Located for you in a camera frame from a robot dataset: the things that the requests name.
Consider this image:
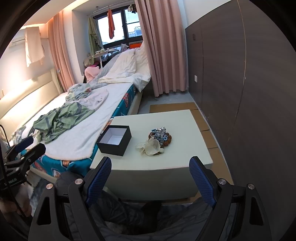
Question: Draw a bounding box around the green hanging garment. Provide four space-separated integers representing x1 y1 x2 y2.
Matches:
88 18 103 56

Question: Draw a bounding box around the white low table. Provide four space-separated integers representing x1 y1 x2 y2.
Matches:
89 109 214 201

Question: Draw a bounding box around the white duvet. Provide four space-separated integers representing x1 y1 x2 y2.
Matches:
97 42 151 92

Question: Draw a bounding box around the bed with white blanket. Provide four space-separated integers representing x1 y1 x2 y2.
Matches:
1 70 142 179

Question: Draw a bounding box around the pink curtain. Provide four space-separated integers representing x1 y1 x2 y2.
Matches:
135 1 187 97
47 11 75 91

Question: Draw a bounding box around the blue bead jewelry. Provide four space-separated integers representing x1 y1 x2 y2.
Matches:
151 127 168 143

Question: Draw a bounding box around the orange hanging garment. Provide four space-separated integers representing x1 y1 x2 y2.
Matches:
107 9 115 39

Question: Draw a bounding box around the wall air conditioner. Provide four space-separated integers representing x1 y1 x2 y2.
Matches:
10 24 48 45

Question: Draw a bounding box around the brown wooden bead bracelet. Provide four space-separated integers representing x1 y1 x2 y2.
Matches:
148 131 173 149

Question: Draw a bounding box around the window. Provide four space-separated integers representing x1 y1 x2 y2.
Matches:
94 4 143 49

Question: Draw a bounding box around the pink plush item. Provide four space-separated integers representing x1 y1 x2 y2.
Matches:
84 66 101 82

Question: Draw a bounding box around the pink curtain right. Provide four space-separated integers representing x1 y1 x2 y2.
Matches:
135 1 187 97

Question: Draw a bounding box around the green striped garment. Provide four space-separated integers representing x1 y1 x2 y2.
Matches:
33 101 96 144

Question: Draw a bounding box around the pink curtain left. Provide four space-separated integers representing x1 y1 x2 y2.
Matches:
47 11 75 91

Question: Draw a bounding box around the flattened cardboard sheet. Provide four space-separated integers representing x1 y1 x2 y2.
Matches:
149 102 234 204

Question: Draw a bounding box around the black jewelry box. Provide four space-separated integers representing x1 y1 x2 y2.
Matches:
96 125 132 156

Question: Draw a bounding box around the cream fabric pouch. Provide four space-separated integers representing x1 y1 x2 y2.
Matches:
136 138 164 156

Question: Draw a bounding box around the pale patterned garment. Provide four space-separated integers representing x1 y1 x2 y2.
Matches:
65 82 109 110

